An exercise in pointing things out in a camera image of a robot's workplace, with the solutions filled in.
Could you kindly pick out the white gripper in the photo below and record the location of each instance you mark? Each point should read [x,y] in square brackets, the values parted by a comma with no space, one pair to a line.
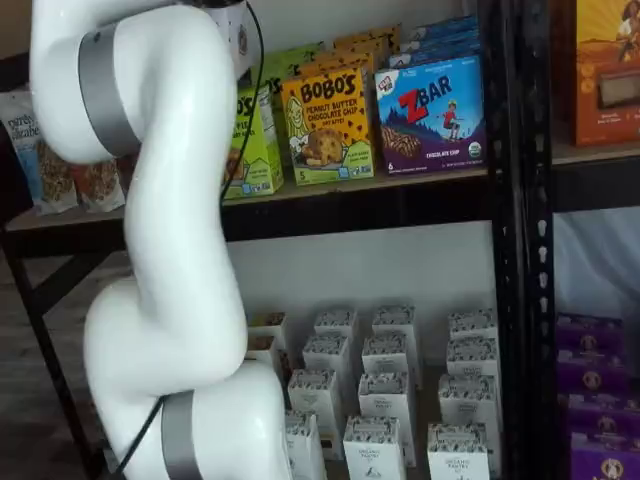
[237,40]

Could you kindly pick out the green Bobo's apple pie box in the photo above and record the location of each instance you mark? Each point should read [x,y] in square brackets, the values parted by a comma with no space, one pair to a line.
[250,167]
[274,85]
[295,56]

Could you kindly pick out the yellow Bobo's peanut butter box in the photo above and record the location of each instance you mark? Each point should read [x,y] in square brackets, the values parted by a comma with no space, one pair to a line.
[327,130]
[362,47]
[350,62]
[372,32]

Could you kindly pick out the black metal shelf rack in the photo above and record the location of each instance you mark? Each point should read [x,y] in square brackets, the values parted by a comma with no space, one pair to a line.
[350,205]
[595,187]

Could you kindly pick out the blue purple Zbar box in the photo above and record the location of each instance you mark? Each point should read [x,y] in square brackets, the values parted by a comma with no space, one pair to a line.
[440,54]
[445,37]
[430,120]
[445,22]

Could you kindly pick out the wooden shelf board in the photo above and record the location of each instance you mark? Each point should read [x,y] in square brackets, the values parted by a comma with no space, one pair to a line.
[400,179]
[595,153]

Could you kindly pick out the yellow white granola box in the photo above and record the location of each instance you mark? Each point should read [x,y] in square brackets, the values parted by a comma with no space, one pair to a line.
[261,350]
[268,324]

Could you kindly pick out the white floral print box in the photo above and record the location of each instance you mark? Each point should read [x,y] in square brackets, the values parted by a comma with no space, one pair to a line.
[394,320]
[336,325]
[326,357]
[467,400]
[372,447]
[472,357]
[302,445]
[390,355]
[472,325]
[457,452]
[384,395]
[314,395]

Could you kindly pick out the large orange snack box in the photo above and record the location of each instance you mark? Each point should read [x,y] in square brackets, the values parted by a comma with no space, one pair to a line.
[607,75]

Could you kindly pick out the purple snack box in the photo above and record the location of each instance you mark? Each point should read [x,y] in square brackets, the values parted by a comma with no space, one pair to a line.
[607,460]
[590,332]
[592,372]
[605,415]

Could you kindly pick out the orange label granola bag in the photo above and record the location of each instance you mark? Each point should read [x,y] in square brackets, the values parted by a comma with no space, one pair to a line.
[100,187]

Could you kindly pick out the blue label granola bag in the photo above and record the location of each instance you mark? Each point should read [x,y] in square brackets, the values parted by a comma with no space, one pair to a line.
[25,145]

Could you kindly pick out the white patterned cartons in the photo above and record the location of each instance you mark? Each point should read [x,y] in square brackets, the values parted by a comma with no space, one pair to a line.
[426,400]

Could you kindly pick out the white translucent plastic sheet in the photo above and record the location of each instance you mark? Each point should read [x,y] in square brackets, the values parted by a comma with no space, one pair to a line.
[595,265]

